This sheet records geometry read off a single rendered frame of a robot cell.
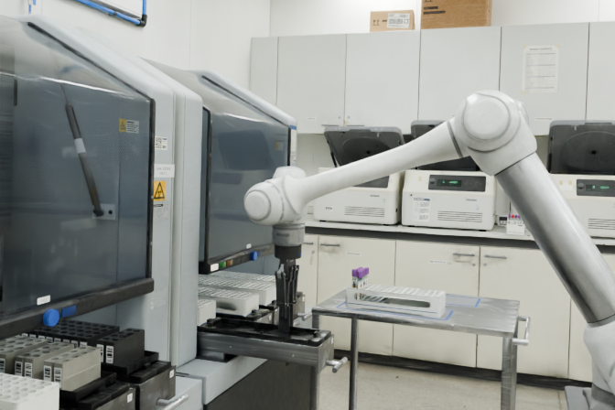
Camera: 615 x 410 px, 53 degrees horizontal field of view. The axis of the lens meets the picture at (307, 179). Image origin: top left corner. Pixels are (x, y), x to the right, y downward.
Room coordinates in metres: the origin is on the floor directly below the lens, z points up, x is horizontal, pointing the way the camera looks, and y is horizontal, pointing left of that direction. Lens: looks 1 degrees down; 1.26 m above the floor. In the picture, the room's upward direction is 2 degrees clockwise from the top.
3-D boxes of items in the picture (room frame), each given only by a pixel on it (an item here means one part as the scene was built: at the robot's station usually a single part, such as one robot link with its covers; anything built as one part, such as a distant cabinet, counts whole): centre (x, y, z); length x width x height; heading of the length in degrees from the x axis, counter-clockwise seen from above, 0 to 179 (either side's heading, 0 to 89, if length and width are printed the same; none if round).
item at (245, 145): (2.00, 0.40, 1.28); 0.61 x 0.51 x 0.63; 161
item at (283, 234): (1.68, 0.05, 1.07); 0.09 x 0.09 x 0.06
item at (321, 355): (1.70, 0.24, 0.78); 0.73 x 0.14 x 0.09; 71
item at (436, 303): (1.92, -0.29, 0.85); 0.30 x 0.10 x 0.06; 68
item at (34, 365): (1.21, 0.50, 0.85); 0.12 x 0.02 x 0.06; 160
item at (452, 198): (4.04, -0.95, 1.24); 0.62 x 0.56 x 0.69; 161
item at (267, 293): (2.03, 0.24, 0.83); 0.30 x 0.10 x 0.06; 71
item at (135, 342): (1.33, 0.38, 0.85); 0.12 x 0.02 x 0.06; 161
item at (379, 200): (4.23, -0.40, 1.22); 0.62 x 0.56 x 0.64; 159
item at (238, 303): (1.88, 0.29, 0.83); 0.30 x 0.10 x 0.06; 71
